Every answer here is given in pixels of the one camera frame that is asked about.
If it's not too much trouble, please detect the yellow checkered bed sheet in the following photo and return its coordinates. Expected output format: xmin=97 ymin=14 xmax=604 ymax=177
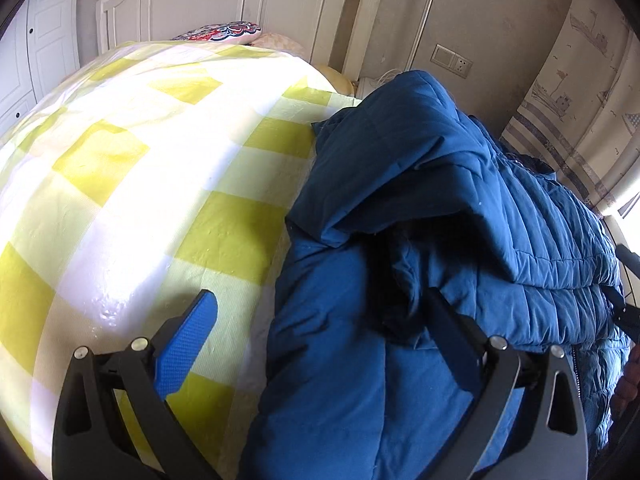
xmin=0 ymin=40 xmax=362 ymax=480

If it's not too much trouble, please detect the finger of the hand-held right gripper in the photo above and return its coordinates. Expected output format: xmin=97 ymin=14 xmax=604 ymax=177
xmin=615 ymin=243 xmax=640 ymax=275
xmin=609 ymin=287 xmax=640 ymax=347

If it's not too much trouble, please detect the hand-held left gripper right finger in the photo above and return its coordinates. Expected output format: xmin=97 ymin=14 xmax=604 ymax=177
xmin=422 ymin=287 xmax=591 ymax=480

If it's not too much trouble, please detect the wall switch socket plate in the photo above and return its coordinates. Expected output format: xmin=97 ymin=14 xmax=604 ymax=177
xmin=432 ymin=44 xmax=474 ymax=78

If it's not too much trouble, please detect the metal pole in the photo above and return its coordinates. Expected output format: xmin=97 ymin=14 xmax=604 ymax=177
xmin=411 ymin=0 xmax=436 ymax=72

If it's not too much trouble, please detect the white wooden headboard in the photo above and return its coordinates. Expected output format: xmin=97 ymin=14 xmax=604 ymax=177
xmin=96 ymin=0 xmax=388 ymax=83

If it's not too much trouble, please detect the red patterned pillow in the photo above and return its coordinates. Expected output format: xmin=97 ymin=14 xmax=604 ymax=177
xmin=171 ymin=21 xmax=263 ymax=46

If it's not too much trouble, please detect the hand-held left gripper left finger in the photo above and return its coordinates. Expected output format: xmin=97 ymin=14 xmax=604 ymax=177
xmin=51 ymin=288 xmax=223 ymax=480

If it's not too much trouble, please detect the blue padded jacket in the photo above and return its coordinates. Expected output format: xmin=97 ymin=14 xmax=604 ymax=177
xmin=239 ymin=70 xmax=632 ymax=480

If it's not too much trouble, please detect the ship print curtain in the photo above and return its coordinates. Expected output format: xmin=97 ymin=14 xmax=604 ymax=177
xmin=500 ymin=0 xmax=640 ymax=216

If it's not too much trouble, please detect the white wardrobe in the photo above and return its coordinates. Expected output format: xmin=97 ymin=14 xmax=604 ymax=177
xmin=0 ymin=0 xmax=83 ymax=141

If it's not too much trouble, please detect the person's right hand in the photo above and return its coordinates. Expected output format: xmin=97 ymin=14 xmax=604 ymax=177
xmin=612 ymin=359 xmax=640 ymax=417

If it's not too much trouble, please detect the yellow pillow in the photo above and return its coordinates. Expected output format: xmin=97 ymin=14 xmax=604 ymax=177
xmin=317 ymin=64 xmax=357 ymax=97

